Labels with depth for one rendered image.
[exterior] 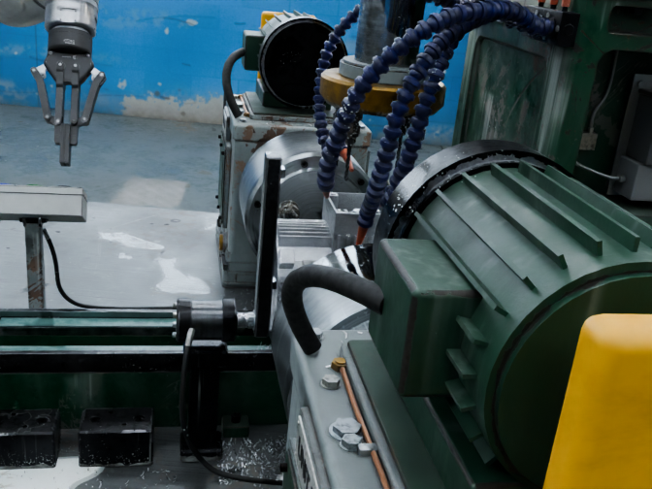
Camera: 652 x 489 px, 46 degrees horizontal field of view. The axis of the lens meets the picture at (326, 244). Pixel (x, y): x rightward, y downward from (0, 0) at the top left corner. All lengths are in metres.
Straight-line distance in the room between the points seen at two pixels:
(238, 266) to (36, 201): 0.47
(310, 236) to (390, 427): 0.58
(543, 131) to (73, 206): 0.78
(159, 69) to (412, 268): 6.34
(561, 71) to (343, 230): 0.37
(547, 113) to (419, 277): 0.60
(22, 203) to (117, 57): 5.52
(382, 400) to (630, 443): 0.26
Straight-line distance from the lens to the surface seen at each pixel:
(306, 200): 1.36
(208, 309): 1.03
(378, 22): 1.07
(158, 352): 1.15
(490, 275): 0.48
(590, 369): 0.38
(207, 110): 6.77
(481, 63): 1.28
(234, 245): 1.62
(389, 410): 0.60
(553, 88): 1.03
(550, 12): 1.01
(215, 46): 6.67
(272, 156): 0.96
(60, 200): 1.37
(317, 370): 0.67
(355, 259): 0.90
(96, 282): 1.68
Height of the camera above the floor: 1.50
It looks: 21 degrees down
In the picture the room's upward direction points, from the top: 6 degrees clockwise
